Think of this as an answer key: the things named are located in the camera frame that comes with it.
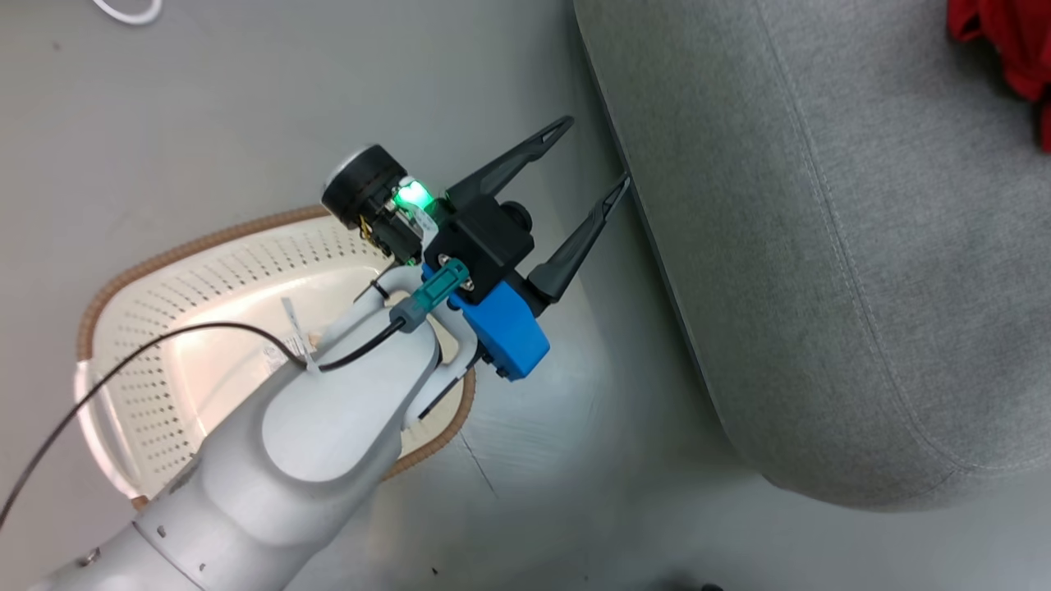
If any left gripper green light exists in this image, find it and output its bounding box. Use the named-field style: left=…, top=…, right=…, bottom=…
left=320, top=116, right=632, bottom=304

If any red cloth garment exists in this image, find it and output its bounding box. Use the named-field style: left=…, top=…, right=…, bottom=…
left=947, top=0, right=1051, bottom=154

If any white zip tie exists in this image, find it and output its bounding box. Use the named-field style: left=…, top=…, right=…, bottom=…
left=282, top=297, right=323, bottom=374

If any grey fabric sofa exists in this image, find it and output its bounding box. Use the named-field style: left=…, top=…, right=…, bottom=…
left=572, top=0, right=1051, bottom=512

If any teal cable connector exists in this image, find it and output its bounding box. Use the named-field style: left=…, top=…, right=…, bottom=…
left=386, top=259, right=470, bottom=333

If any black cable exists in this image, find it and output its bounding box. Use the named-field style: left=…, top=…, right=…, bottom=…
left=0, top=320, right=407, bottom=526

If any white cable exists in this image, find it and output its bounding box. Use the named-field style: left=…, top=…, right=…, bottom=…
left=90, top=0, right=163, bottom=26

